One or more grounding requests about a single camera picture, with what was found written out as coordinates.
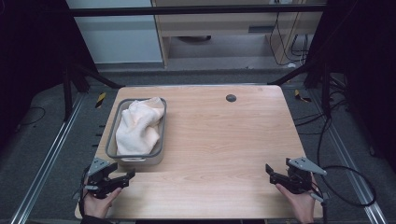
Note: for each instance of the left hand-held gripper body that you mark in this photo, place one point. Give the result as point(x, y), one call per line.
point(99, 183)

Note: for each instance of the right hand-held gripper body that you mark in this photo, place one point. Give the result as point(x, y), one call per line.
point(299, 179)

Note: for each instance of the grey plastic basket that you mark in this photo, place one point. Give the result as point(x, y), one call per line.
point(140, 161)

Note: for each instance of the white towel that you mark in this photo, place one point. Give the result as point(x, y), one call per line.
point(137, 130)

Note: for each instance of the person's left hand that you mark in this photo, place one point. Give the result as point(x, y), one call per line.
point(98, 207)

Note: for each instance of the person's right hand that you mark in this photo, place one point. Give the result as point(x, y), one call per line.
point(299, 203)

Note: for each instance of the yellow black tape strip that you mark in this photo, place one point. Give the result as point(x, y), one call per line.
point(300, 96)
point(100, 100)

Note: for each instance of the dark round table grommet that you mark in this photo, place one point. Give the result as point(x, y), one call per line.
point(231, 98)

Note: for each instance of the black metal stand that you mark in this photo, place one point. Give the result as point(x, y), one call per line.
point(326, 93)
point(67, 93)

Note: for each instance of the white cabinet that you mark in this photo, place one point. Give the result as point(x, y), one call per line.
point(118, 34)

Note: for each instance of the black curtain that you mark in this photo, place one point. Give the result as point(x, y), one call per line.
point(28, 56)
point(370, 62)

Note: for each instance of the light wooden shelf unit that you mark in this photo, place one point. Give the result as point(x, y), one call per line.
point(218, 25)

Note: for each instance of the black horizontal bar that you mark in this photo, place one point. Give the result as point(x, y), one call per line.
point(186, 10)

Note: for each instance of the aluminium floor rail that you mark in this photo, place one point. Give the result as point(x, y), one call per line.
point(46, 161)
point(348, 161)

